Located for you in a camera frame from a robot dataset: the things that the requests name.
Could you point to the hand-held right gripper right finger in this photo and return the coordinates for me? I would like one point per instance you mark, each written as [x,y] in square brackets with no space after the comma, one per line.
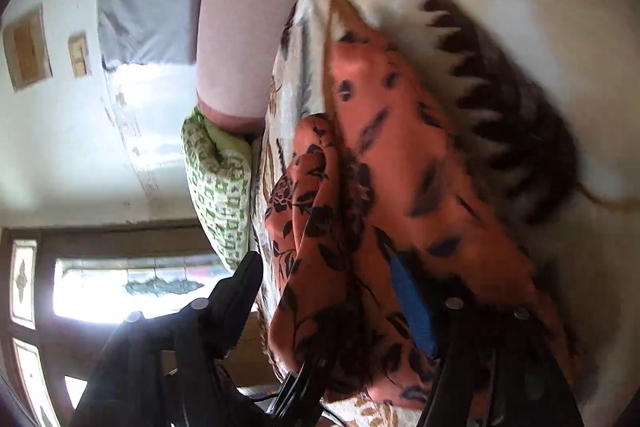
[415,312]

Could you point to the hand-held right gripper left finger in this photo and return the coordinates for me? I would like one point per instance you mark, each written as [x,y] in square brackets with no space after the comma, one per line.
[237,297]

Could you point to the orange floral garment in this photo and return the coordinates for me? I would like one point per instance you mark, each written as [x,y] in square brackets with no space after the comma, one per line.
[350,147]

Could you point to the green checkered pillow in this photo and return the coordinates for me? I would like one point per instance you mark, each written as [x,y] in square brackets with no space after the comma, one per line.
[215,187]

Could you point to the wooden door with leaded glass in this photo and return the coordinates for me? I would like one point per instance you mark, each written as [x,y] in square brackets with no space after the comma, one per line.
[45,247]

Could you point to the pink bolster cushion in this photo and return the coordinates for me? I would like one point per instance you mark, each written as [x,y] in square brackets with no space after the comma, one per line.
[240,32]

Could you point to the beige wall switch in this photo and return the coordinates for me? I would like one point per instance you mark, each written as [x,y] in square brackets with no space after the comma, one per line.
[82,67]
[78,45]

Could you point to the framed wall panel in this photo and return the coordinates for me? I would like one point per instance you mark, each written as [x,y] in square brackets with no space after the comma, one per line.
[27,49]

